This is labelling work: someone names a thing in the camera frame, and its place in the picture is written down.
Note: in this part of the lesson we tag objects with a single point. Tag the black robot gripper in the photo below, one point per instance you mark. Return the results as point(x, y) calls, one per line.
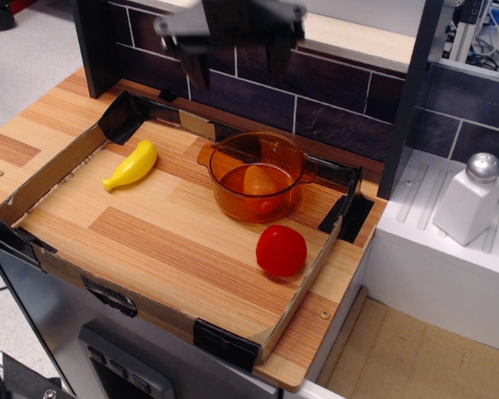
point(218, 24)

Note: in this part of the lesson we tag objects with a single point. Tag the orange plastic toy carrot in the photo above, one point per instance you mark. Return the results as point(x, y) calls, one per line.
point(259, 188)

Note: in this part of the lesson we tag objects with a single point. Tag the transparent orange plastic pot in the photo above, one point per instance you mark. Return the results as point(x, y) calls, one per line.
point(228, 160)

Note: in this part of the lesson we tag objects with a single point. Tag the cardboard fence with black tape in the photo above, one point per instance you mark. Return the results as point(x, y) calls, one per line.
point(161, 249)

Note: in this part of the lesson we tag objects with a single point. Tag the light wooden shelf board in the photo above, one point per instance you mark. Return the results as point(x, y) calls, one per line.
point(351, 41)

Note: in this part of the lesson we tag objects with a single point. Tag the yellow plastic toy banana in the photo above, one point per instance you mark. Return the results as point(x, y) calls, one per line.
point(134, 167)

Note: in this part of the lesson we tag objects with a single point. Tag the red plastic toy tomato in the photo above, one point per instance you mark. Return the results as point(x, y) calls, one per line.
point(281, 251)

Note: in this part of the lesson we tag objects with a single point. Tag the black object top left corner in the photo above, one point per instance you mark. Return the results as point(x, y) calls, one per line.
point(0, 14)

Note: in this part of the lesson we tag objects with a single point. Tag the white toy sink drainboard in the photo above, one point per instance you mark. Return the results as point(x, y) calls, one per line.
point(415, 268)

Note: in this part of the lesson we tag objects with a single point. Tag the white salt shaker silver cap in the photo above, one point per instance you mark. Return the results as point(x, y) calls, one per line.
point(466, 209)

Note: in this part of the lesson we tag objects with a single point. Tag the grey toy oven front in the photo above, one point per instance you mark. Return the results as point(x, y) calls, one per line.
point(101, 353)

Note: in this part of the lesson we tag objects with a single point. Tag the dark grey shelf post left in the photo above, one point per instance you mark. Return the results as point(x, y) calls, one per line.
point(97, 44)

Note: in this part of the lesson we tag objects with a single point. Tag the dark grey shelf post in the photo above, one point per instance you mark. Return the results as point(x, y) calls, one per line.
point(400, 146)
point(97, 44)

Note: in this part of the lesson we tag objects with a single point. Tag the dark grey shelf post right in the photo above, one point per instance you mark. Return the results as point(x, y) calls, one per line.
point(400, 146)

